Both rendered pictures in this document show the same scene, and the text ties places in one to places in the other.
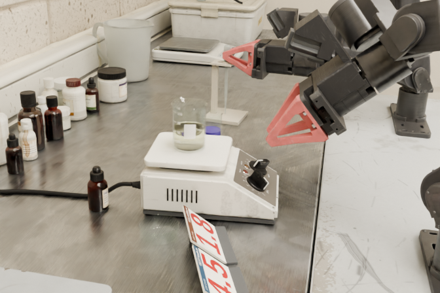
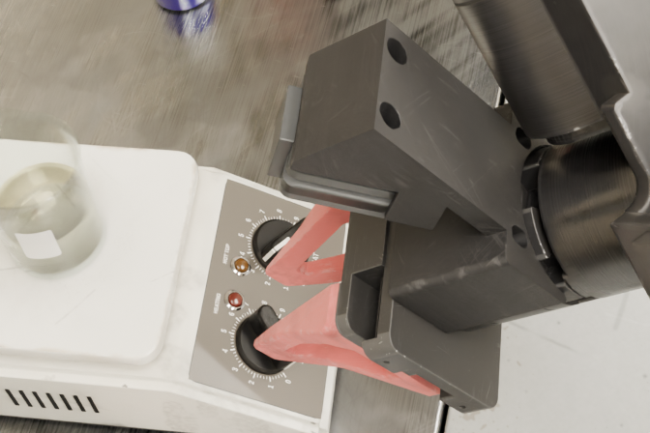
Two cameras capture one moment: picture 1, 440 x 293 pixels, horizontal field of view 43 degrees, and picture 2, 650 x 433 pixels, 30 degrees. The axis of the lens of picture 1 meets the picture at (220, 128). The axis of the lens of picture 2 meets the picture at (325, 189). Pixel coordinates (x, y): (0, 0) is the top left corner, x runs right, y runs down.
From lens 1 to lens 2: 52 cm
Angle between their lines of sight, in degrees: 36
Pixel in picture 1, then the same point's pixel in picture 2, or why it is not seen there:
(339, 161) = not seen: hidden behind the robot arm
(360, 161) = not seen: hidden behind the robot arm
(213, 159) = (125, 312)
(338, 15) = (478, 28)
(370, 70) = (584, 268)
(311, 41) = (359, 178)
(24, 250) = not seen: outside the picture
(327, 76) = (426, 281)
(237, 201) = (208, 416)
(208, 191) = (122, 399)
